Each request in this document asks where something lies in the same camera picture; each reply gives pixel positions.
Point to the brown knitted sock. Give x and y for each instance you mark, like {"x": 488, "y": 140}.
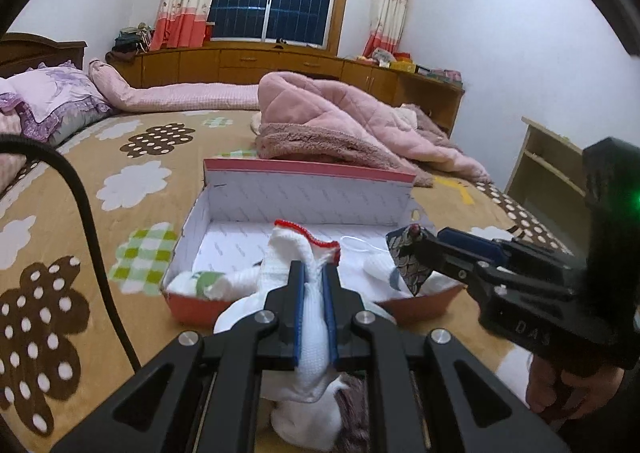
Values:
{"x": 352, "y": 413}

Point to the wooden cabinet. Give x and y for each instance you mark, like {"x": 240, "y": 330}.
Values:
{"x": 240, "y": 60}

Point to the person's right hand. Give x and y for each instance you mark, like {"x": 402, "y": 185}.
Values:
{"x": 590, "y": 393}

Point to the light wooden shelf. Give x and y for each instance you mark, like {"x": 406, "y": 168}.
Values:
{"x": 545, "y": 163}

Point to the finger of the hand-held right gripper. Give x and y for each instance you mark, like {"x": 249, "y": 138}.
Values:
{"x": 450, "y": 260}
{"x": 470, "y": 243}

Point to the pink checked pillow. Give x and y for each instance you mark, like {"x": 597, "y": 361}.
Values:
{"x": 9, "y": 173}

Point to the wooden headboard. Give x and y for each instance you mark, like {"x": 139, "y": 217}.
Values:
{"x": 30, "y": 50}

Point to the rolled pink checked quilt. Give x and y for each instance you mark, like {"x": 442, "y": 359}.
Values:
{"x": 175, "y": 95}

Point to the white sock red trim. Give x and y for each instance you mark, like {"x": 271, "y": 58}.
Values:
{"x": 312, "y": 333}

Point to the brown printed blanket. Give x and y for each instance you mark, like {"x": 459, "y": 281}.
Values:
{"x": 150, "y": 333}

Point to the white sock bundle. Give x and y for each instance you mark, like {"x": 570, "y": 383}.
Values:
{"x": 375, "y": 265}

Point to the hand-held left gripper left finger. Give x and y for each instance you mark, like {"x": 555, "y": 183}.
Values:
{"x": 299, "y": 318}

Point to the purple frilled pillow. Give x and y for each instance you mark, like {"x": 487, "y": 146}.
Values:
{"x": 55, "y": 88}

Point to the pile of colourful boxes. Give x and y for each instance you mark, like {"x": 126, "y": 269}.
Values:
{"x": 402, "y": 64}

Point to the red cardboard box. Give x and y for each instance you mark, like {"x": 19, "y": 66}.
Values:
{"x": 200, "y": 310}

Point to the pink fleece quilt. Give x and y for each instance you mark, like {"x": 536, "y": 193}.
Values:
{"x": 325, "y": 123}

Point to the pile of folded clothes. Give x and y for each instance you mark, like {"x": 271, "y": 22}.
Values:
{"x": 130, "y": 40}

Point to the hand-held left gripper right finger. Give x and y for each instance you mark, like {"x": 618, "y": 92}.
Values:
{"x": 330, "y": 323}

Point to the white sock with green band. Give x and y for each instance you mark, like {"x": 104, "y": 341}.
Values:
{"x": 192, "y": 285}

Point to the dark patterned sock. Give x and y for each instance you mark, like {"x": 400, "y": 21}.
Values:
{"x": 407, "y": 263}

